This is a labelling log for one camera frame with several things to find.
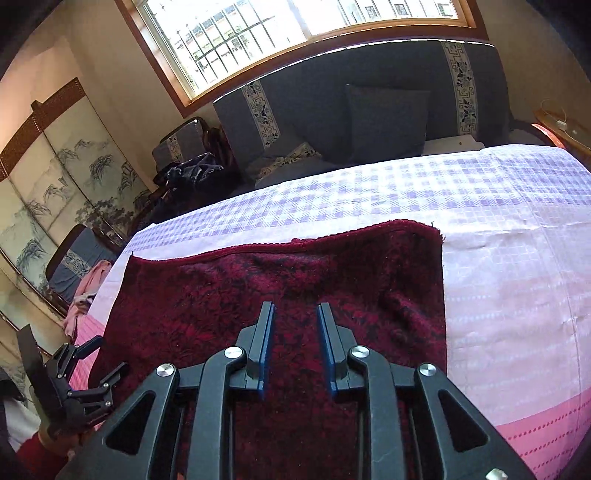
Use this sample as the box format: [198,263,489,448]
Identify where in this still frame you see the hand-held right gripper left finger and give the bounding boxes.
[55,302,277,480]

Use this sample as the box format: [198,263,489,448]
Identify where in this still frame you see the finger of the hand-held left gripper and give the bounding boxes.
[46,335,105,383]
[67,363,130,424]

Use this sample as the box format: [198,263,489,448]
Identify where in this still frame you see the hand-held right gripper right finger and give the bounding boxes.
[317,302,537,480]

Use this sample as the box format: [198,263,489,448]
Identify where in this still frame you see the dark red knit sweater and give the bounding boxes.
[88,219,448,480]

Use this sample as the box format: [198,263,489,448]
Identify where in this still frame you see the pile of pink clothes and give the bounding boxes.
[62,259,114,340]

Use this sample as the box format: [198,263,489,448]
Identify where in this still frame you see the wooden armchair with pink clothes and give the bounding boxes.
[44,224,125,319]

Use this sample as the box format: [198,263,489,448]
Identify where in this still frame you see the pile of black clothes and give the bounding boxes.
[154,151,241,217]

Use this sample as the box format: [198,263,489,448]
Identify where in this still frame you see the wooden armchair with black clothes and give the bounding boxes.
[152,116,222,171]

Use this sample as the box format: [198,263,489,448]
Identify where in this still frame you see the painted folding screen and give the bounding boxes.
[0,76,153,324]

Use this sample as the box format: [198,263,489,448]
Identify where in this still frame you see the floral patterned cushion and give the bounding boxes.
[256,142,324,178]

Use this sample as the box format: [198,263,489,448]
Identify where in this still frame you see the pink checked tablecloth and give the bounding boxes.
[62,144,591,480]

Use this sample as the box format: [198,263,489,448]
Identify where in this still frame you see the blue grey cushion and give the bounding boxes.
[246,124,308,169]

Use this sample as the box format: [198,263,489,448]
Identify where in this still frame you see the plain blue pillow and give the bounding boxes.
[318,84,431,164]

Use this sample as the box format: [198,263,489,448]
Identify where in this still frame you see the blue patterned sofa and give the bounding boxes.
[212,39,513,185]

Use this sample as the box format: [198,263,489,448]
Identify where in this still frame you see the wooden framed window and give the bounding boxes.
[115,0,489,118]

